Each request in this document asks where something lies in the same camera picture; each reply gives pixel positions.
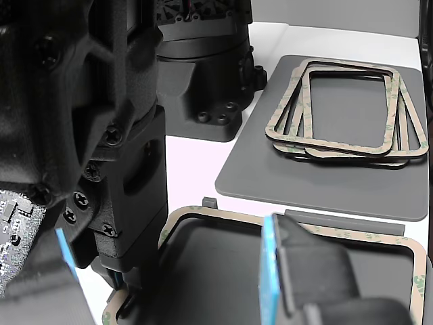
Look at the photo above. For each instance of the camera circuit board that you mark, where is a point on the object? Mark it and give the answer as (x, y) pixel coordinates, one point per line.
(17, 220)

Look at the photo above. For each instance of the grey rectangular mat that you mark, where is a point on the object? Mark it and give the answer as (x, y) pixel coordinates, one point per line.
(243, 169)

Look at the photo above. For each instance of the beige rectangular adhesive frame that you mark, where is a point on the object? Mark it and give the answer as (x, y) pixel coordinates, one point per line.
(392, 108)
(230, 214)
(415, 118)
(287, 148)

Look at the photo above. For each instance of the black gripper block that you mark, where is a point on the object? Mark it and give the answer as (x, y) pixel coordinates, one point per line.
(135, 203)

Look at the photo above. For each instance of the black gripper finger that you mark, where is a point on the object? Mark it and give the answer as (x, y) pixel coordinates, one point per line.
(304, 271)

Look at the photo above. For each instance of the grey holder plate with clips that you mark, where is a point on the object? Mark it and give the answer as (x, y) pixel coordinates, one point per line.
(220, 271)

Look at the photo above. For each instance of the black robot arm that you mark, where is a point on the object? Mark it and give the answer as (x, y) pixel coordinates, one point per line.
(203, 84)

